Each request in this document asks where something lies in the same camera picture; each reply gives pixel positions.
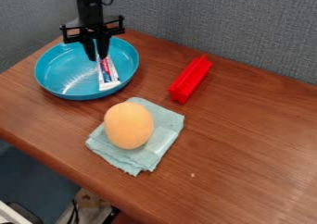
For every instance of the light blue folded cloth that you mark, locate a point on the light blue folded cloth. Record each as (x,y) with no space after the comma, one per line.
(143,158)

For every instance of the white toothpaste tube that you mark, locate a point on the white toothpaste tube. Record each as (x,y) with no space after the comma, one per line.
(107,74)

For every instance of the blue plastic plate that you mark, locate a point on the blue plastic plate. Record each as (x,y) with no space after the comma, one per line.
(68,75)

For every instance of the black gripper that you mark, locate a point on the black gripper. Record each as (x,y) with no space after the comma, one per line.
(91,25)

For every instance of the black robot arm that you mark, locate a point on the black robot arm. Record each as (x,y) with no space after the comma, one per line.
(91,29)

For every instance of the orange egg-shaped sponge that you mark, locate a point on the orange egg-shaped sponge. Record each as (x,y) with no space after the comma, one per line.
(128,125)

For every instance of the red plastic block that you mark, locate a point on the red plastic block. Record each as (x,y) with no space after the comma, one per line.
(188,79)

